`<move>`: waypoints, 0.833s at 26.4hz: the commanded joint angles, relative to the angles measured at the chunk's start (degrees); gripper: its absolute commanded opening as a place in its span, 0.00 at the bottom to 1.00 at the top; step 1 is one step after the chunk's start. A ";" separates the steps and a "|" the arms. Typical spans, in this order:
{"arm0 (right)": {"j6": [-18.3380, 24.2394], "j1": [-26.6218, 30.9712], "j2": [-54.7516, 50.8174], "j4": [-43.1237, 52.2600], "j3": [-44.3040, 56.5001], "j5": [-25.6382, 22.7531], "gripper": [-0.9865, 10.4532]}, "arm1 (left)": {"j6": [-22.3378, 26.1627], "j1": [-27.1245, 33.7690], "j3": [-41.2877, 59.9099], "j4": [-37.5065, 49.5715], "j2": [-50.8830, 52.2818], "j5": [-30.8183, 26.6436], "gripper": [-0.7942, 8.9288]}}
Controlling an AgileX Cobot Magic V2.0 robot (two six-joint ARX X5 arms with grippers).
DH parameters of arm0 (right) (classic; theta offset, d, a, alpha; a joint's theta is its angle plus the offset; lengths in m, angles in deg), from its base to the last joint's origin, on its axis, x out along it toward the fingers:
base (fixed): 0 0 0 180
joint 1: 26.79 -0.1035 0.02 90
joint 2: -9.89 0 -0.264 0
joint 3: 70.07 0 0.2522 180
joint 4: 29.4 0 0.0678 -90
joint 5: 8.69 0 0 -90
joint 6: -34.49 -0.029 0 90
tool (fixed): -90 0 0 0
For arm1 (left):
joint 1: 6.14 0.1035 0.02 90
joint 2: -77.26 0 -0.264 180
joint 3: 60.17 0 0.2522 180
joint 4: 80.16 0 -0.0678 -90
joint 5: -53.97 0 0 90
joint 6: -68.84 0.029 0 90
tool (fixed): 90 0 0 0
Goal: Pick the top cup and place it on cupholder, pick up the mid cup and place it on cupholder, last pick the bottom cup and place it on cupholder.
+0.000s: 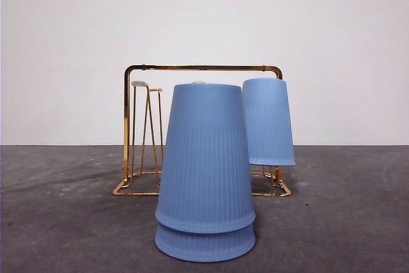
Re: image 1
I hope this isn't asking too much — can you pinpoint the blue ribbed plastic cup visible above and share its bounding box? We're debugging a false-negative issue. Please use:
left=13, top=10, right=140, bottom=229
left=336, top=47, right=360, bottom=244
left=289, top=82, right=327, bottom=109
left=155, top=83, right=257, bottom=234
left=154, top=220, right=257, bottom=263
left=242, top=77, right=297, bottom=168

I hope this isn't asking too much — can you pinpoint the gold wire cup holder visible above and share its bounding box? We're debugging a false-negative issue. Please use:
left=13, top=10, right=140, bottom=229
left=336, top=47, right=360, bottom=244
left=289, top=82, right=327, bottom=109
left=111, top=64, right=292, bottom=198

